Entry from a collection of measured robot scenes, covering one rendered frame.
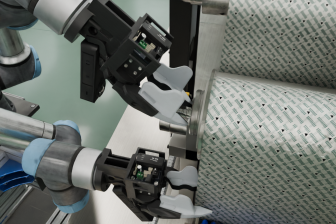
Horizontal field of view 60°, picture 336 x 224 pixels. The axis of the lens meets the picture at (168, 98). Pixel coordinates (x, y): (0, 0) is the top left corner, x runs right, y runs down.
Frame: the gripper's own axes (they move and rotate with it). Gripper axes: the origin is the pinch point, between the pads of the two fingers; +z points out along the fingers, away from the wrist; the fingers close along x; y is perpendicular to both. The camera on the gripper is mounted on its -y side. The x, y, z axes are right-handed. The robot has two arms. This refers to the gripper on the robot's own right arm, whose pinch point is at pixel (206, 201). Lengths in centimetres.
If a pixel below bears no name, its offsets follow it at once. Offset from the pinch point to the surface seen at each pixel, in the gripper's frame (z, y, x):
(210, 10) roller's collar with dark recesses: -5.5, 23.2, 28.2
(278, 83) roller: 9.6, 14.3, 19.4
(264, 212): 10.1, 1.3, -0.2
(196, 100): -4.1, 19.6, 5.0
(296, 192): 13.0, 9.2, -0.2
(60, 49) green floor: -166, -109, 186
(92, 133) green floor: -86, -109, 92
